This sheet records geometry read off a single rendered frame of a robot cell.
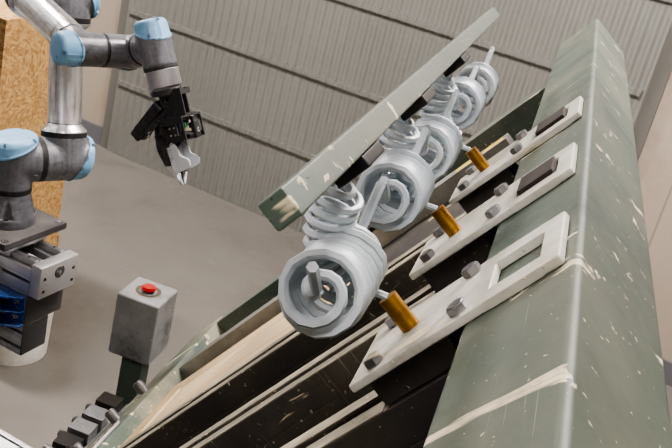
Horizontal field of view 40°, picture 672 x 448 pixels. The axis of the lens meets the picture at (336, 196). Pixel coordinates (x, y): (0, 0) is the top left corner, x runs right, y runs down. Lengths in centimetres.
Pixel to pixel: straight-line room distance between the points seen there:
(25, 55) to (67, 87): 133
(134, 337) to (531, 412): 206
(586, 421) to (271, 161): 491
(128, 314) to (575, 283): 194
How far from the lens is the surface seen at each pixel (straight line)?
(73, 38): 204
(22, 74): 377
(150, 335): 245
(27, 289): 243
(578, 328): 53
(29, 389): 367
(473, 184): 112
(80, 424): 225
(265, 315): 207
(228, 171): 550
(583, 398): 48
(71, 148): 244
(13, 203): 243
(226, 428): 108
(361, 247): 67
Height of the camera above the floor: 212
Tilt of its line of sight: 21 degrees down
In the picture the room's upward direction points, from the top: 14 degrees clockwise
